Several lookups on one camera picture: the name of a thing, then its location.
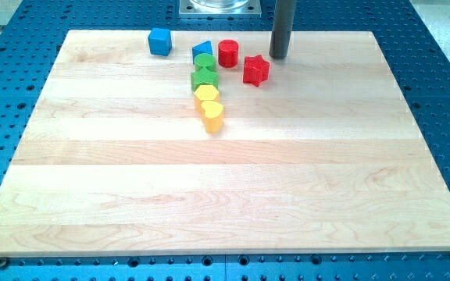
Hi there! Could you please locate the green star block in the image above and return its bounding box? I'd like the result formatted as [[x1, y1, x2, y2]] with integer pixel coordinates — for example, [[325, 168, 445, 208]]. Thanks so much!
[[190, 68, 219, 91]]

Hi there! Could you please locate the red star block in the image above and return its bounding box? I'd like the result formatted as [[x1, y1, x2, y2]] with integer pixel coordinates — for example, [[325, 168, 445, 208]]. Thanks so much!
[[242, 55, 270, 87]]

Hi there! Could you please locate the yellow heart block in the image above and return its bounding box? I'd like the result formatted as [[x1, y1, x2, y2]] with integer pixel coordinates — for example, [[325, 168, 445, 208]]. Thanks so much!
[[201, 101, 224, 133]]

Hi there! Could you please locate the yellow hexagon block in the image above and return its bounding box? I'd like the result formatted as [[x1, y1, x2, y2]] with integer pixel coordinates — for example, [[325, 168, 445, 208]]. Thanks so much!
[[194, 84, 220, 114]]

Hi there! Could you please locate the green cylinder block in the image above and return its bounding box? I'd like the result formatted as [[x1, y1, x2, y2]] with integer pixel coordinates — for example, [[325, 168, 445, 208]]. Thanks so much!
[[194, 53, 216, 72]]

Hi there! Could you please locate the red cylinder block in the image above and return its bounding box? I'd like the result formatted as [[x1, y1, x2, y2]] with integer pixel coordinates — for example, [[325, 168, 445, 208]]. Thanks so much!
[[218, 39, 239, 68]]

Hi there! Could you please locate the blue triangle block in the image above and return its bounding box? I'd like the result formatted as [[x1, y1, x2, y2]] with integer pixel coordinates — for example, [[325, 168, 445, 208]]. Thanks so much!
[[191, 41, 213, 62]]

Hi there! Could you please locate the light wooden board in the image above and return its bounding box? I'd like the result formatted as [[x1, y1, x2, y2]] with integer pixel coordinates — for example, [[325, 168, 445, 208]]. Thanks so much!
[[0, 30, 450, 257]]

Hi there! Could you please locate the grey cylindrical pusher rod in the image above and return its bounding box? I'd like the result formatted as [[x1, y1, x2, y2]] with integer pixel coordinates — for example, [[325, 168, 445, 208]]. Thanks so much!
[[269, 0, 296, 59]]

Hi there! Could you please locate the blue cube block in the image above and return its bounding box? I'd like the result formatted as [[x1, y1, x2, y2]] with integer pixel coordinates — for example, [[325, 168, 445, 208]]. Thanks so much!
[[148, 27, 173, 56]]

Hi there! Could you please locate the left brass board stop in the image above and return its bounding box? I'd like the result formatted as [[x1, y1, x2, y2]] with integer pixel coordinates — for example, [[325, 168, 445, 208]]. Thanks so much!
[[0, 257, 9, 269]]

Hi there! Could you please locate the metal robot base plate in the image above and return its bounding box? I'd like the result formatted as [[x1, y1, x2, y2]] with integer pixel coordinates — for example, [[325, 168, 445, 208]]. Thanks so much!
[[177, 0, 262, 18]]

